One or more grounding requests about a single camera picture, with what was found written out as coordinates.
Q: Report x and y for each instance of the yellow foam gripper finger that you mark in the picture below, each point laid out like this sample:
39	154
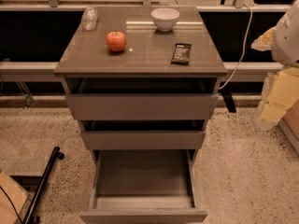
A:
264	41
280	92

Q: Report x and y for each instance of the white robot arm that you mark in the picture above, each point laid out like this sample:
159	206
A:
285	44

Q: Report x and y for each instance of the grey drawer cabinet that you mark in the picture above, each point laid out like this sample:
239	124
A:
148	51

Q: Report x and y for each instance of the grey bottom drawer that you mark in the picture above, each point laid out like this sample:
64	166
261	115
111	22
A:
143	187

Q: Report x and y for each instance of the grey drawer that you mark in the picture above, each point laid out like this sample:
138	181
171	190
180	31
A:
147	134
146	98
143	187

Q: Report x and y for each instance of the grey middle drawer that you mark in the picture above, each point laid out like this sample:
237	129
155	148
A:
147	134

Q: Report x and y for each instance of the grey top drawer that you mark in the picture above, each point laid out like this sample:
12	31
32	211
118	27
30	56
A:
146	98

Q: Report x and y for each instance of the white ceramic bowl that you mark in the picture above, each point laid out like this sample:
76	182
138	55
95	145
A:
165	18

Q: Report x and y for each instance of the red apple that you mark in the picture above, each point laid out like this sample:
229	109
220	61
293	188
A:
116	41

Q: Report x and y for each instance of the black metal stand bar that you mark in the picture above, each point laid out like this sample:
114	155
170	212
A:
29	217

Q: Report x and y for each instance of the cardboard box left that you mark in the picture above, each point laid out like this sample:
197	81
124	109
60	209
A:
13	198

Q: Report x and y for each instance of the grey metal rail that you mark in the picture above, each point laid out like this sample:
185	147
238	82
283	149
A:
43	71

